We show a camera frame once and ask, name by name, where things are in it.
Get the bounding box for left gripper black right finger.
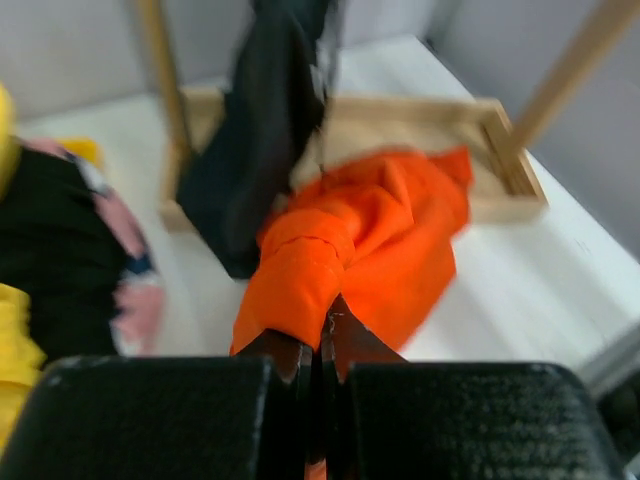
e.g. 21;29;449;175
322;298;625;479

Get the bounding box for yellow shorts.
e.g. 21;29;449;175
0;82;104;446

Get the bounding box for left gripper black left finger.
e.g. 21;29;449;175
1;331;312;479

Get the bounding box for orange shorts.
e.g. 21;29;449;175
230;147;473;353

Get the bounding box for black shorts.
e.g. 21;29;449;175
1;149;127;362

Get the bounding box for pink shark print shorts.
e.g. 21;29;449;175
25;139;165;356

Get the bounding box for wooden clothes rack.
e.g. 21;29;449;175
137;1;639;232

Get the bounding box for dark navy shorts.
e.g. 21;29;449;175
176;1;342;280

